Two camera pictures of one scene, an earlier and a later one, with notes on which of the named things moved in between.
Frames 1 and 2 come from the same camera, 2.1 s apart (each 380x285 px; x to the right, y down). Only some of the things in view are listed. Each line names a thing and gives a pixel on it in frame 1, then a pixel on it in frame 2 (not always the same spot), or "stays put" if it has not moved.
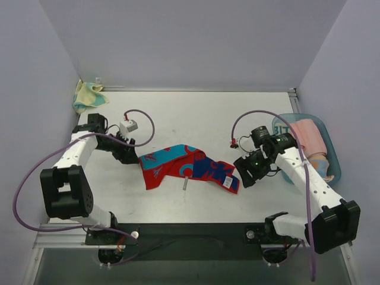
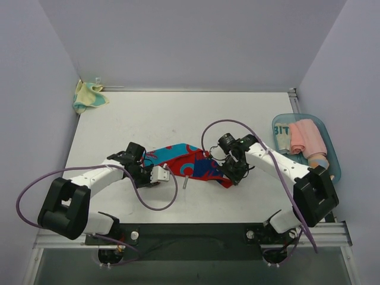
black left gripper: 124,149 to 145,177
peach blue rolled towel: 320,162 stays put
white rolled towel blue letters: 281,128 stays put
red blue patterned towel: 185,162 stays put
